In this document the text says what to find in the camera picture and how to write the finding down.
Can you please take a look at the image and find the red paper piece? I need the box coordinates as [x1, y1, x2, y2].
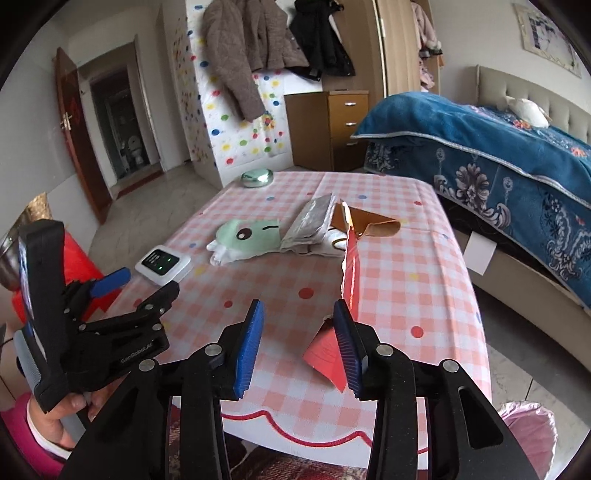
[303, 226, 363, 392]

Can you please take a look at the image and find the silver foil bag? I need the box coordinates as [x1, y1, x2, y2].
[280, 193, 337, 250]

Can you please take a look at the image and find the white torn paper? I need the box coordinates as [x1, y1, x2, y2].
[294, 227, 346, 258]

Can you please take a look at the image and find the pink frilly trash bin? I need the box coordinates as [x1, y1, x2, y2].
[498, 401, 558, 479]

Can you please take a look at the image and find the left hand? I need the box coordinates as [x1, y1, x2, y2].
[27, 378, 123, 453]

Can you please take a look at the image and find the red plastic stool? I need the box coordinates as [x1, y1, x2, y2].
[11, 232, 123, 324]

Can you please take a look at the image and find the white portable wifi device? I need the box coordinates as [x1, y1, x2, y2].
[135, 245, 192, 286]

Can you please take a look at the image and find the woven wicker basket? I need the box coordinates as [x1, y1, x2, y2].
[24, 192, 53, 222]

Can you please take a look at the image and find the green frog plush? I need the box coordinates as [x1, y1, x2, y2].
[206, 219, 281, 266]

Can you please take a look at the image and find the pink checkered tablecloth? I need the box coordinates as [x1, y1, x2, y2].
[129, 172, 491, 467]

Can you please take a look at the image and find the white toilet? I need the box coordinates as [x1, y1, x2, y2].
[127, 135, 144, 169]

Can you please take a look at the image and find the round green tin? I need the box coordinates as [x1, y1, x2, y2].
[240, 168, 273, 188]

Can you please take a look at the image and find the dark red door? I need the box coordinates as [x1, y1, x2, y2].
[54, 47, 112, 225]

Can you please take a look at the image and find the polka dot white cabinet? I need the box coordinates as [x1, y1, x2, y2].
[162, 1, 322, 188]

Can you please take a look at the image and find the brown drawer cabinet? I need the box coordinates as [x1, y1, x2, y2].
[284, 90, 369, 172]

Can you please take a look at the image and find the blue floral bedspread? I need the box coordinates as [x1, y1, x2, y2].
[353, 92, 590, 306]

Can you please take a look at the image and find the brown quilted jacket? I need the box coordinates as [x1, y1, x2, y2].
[202, 0, 308, 122]

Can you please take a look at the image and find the white pillow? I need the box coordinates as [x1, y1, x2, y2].
[505, 96, 550, 128]

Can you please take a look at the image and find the wooden wardrobe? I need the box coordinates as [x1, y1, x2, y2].
[322, 1, 421, 110]

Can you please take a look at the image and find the pink hanging garment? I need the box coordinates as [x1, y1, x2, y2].
[411, 1, 443, 91]

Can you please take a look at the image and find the black coat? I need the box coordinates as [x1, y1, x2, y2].
[287, 0, 356, 81]

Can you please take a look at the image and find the framed wedding photo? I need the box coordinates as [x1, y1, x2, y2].
[513, 3, 582, 78]

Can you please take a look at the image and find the beige upholstered bed frame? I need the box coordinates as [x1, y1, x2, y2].
[457, 65, 590, 368]

